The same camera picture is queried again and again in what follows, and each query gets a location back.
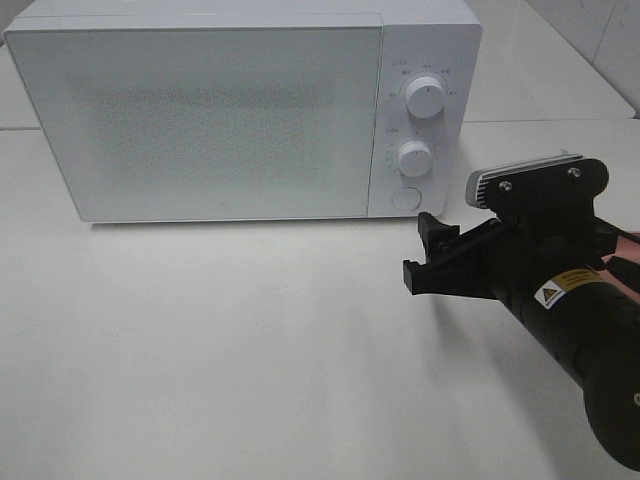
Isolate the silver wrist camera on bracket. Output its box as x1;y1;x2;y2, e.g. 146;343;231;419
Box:
465;154;609;221

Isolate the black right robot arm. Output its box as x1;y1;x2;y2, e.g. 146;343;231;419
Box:
403;202;639;470

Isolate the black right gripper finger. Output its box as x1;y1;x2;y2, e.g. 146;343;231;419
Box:
417;212;498;260
403;238;493;296

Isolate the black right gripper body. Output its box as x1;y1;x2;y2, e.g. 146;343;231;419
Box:
457;199;608;305

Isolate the white microwave oven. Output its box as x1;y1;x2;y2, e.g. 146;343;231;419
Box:
3;1;483;222

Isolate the lower white dial knob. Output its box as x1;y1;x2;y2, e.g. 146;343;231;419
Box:
398;140;434;178

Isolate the pink round plate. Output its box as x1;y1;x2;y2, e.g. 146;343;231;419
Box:
602;230;639;278

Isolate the round white door button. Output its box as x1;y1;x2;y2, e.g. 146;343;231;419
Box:
391;187;422;212

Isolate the upper white dial knob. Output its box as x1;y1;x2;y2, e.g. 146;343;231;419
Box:
405;73;446;119

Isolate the white dial knob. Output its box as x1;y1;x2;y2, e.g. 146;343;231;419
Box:
405;73;446;119
398;140;434;178

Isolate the white microwave door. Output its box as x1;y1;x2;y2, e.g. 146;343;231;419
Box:
7;28;381;223

